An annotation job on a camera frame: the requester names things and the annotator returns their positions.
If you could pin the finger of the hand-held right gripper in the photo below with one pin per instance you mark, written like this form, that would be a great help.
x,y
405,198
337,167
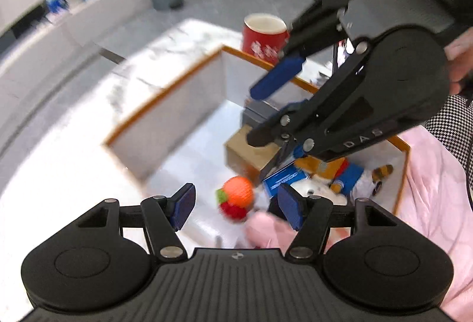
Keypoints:
x,y
277,78
275,124

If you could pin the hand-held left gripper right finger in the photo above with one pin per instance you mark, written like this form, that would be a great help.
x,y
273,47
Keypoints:
x,y
292,206

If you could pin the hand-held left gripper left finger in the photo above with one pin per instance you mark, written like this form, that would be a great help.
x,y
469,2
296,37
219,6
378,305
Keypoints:
x,y
183,206

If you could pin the blue barcode tag card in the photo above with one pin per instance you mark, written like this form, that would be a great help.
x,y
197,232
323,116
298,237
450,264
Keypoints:
x,y
284,178

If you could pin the small brown cardboard box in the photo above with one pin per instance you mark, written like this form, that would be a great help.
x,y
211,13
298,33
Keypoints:
x,y
242,154

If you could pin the orange crocheted toy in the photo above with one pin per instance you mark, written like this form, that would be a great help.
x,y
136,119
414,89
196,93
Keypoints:
x,y
238,192

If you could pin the brown and orange plush toy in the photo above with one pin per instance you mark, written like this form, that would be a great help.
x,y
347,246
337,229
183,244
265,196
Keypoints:
x,y
345,174

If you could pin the orange cardboard box white inside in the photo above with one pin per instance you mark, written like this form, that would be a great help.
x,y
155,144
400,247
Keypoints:
x,y
177,115

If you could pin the person's right forearm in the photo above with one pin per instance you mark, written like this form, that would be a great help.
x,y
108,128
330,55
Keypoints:
x,y
454,129

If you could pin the person's right hand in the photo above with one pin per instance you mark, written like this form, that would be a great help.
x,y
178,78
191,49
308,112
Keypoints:
x,y
463,59

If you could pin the red paper cup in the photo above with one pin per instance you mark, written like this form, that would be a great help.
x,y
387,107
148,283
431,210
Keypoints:
x,y
262,41

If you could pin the pink clothing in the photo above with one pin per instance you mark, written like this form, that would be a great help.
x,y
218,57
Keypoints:
x,y
436,203

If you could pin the low marble cabinet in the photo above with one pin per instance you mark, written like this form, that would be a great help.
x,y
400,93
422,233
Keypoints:
x,y
92,24

